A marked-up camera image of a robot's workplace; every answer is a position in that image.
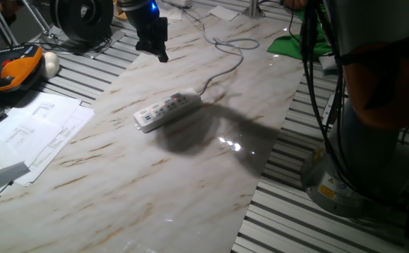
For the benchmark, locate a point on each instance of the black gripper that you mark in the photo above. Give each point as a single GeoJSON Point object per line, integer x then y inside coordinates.
{"type": "Point", "coordinates": [148, 28]}

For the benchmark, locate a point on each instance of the white power strip with USB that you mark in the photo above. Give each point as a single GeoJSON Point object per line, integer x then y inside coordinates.
{"type": "Point", "coordinates": [166, 109]}

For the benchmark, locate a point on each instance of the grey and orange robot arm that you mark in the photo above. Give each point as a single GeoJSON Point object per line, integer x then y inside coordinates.
{"type": "Point", "coordinates": [366, 24]}

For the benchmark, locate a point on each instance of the person's bare hand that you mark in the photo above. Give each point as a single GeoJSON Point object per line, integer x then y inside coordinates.
{"type": "Point", "coordinates": [295, 3]}

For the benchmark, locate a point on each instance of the white paper card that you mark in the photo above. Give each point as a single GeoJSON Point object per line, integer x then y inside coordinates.
{"type": "Point", "coordinates": [223, 13]}

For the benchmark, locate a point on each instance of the black filament spool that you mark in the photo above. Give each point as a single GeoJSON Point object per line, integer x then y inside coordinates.
{"type": "Point", "coordinates": [67, 24]}

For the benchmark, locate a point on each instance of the white computer mouse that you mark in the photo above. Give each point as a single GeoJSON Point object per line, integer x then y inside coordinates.
{"type": "Point", "coordinates": [51, 65]}

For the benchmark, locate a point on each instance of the thin metal stand leg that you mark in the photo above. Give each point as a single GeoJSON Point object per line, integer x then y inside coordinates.
{"type": "Point", "coordinates": [39, 21]}
{"type": "Point", "coordinates": [1, 22]}

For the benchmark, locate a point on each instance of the marble pattern board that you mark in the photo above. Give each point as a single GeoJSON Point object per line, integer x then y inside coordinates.
{"type": "Point", "coordinates": [137, 182]}

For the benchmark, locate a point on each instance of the orange black teach pendant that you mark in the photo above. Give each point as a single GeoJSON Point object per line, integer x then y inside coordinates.
{"type": "Point", "coordinates": [18, 68]}

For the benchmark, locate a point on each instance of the green cloth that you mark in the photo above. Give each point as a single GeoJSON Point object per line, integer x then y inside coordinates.
{"type": "Point", "coordinates": [292, 45]}

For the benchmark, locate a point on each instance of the white printed paper sheets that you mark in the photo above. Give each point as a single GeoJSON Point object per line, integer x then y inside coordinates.
{"type": "Point", "coordinates": [32, 133]}

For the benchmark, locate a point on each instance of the white folded cloth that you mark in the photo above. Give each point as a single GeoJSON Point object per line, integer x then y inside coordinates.
{"type": "Point", "coordinates": [328, 64]}

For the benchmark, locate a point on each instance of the flat grey metal bar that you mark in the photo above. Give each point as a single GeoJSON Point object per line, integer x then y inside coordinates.
{"type": "Point", "coordinates": [0, 177]}

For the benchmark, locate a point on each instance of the aluminium upright post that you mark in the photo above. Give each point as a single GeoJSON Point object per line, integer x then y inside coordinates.
{"type": "Point", "coordinates": [253, 8]}

